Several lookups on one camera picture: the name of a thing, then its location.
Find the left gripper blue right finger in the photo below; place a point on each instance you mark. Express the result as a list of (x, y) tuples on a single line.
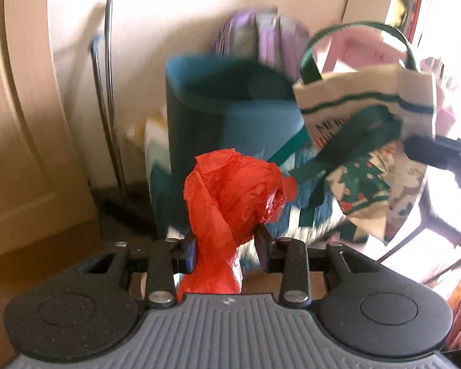
[(265, 246)]

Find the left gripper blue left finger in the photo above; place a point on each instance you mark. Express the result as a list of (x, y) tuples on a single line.
[(184, 254)]

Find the red plastic bag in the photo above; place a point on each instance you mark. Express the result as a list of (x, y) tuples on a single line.
[(227, 195)]

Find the white green canvas tote bag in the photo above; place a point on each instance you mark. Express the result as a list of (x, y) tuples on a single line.
[(351, 148)]

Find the teal deer trash bin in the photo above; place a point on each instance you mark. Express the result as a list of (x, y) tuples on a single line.
[(216, 103)]

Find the dark wooden chair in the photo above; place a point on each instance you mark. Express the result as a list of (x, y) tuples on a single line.
[(440, 229)]

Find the pink wooden desk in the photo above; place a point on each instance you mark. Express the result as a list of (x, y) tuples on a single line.
[(355, 48)]

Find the white bookshelf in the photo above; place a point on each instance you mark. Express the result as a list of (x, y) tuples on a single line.
[(432, 26)]

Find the beige wooden door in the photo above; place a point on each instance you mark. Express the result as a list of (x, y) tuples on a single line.
[(43, 188)]

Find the purple grey backpack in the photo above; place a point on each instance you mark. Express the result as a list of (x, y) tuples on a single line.
[(265, 36)]

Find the metal folding cart handle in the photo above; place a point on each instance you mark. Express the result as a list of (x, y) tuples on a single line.
[(105, 96)]

